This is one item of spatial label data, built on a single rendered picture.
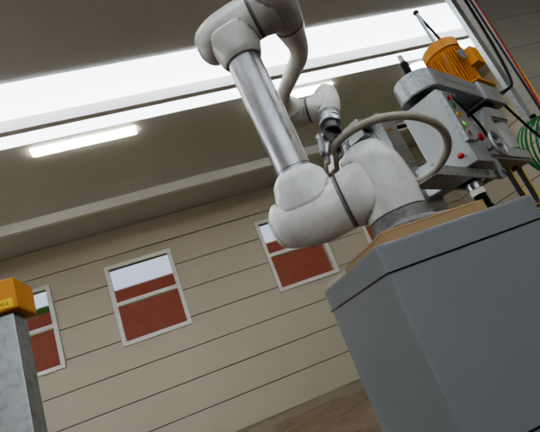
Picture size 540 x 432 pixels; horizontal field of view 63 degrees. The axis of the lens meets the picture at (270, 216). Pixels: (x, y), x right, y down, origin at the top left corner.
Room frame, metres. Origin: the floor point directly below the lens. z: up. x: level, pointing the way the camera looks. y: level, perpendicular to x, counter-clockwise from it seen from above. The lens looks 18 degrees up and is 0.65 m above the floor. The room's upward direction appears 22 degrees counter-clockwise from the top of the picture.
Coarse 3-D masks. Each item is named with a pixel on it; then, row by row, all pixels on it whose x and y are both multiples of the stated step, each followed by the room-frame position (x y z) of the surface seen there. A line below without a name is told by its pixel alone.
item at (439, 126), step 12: (372, 120) 1.40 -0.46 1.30; (384, 120) 1.40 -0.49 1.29; (420, 120) 1.42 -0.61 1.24; (432, 120) 1.43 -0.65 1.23; (348, 132) 1.44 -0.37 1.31; (444, 132) 1.49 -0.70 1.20; (336, 144) 1.49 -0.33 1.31; (444, 144) 1.57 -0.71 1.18; (444, 156) 1.63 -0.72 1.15; (324, 168) 1.63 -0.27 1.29; (432, 168) 1.71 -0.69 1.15; (420, 180) 1.77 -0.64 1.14
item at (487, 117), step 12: (492, 108) 2.43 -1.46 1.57; (480, 120) 2.25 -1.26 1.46; (492, 120) 2.41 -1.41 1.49; (504, 120) 2.53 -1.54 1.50; (480, 132) 2.13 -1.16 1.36; (492, 156) 2.14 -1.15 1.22; (516, 156) 2.36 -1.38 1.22; (528, 156) 2.50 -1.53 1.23; (492, 168) 2.36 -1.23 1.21; (516, 168) 2.52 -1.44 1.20
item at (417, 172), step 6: (420, 168) 2.83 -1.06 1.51; (426, 168) 2.80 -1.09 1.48; (414, 174) 2.86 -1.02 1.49; (420, 174) 2.84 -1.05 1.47; (426, 192) 2.86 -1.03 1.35; (432, 192) 2.83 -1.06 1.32; (438, 192) 2.82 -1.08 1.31; (444, 192) 2.87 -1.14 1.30; (426, 198) 2.86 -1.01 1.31; (432, 198) 2.88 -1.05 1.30; (438, 198) 2.91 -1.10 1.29
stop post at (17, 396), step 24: (0, 288) 0.98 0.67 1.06; (24, 288) 1.04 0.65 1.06; (0, 312) 0.98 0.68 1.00; (24, 312) 1.04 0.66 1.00; (0, 336) 0.99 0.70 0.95; (24, 336) 1.04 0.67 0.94; (0, 360) 0.99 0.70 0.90; (24, 360) 1.01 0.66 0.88; (0, 384) 0.99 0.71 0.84; (24, 384) 1.00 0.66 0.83; (0, 408) 0.99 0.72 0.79; (24, 408) 1.00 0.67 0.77
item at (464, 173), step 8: (448, 168) 1.82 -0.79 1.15; (456, 168) 1.87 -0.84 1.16; (464, 168) 1.92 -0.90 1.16; (472, 168) 1.99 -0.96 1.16; (504, 168) 2.16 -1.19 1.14; (432, 176) 1.74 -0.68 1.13; (440, 176) 1.77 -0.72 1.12; (448, 176) 1.81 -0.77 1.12; (456, 176) 1.85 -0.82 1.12; (464, 176) 1.90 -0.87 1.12; (472, 176) 1.96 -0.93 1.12; (480, 176) 2.02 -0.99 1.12; (488, 176) 2.08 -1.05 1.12; (496, 176) 2.15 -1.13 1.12; (424, 184) 1.81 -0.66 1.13; (432, 184) 1.85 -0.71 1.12; (440, 184) 1.90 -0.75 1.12; (448, 184) 1.95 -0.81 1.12; (456, 184) 2.00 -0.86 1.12
